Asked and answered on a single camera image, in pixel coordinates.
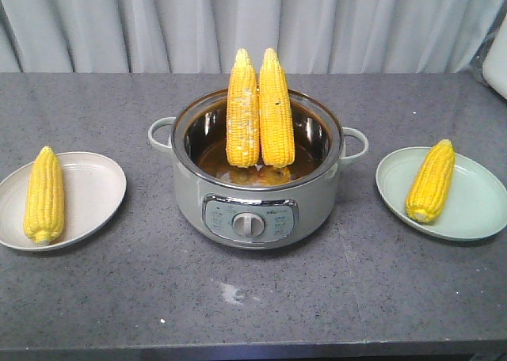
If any pale yellow corn cob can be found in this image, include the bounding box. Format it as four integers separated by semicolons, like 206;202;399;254
226;48;260;168

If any green electric cooking pot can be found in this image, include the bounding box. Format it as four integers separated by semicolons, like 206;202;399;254
148;89;369;249

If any beige round plate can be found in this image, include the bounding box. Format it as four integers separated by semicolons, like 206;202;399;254
1;151;127;252

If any green round plate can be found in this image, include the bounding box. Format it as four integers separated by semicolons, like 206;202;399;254
375;146;506;241

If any white pleated curtain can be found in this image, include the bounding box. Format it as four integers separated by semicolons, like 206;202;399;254
1;0;506;74

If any white blender appliance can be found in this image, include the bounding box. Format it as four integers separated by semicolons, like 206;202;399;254
482;32;507;99

